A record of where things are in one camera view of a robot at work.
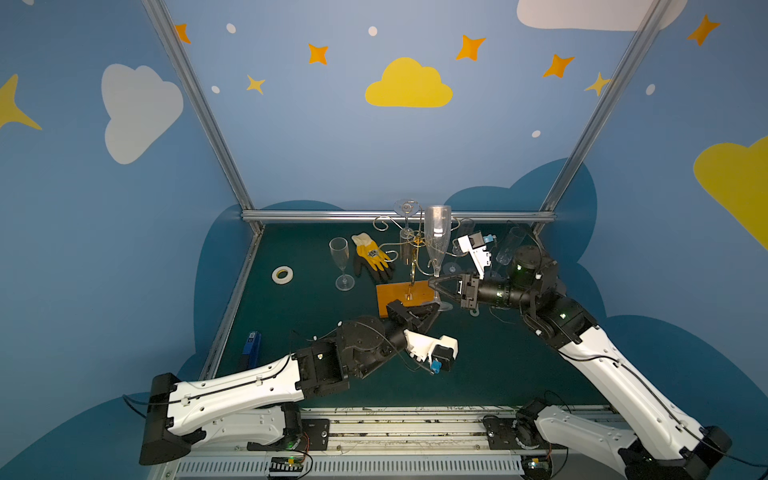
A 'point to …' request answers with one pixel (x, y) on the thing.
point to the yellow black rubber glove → (370, 260)
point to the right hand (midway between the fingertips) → (433, 281)
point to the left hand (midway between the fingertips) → (428, 293)
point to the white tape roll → (285, 280)
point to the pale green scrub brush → (474, 314)
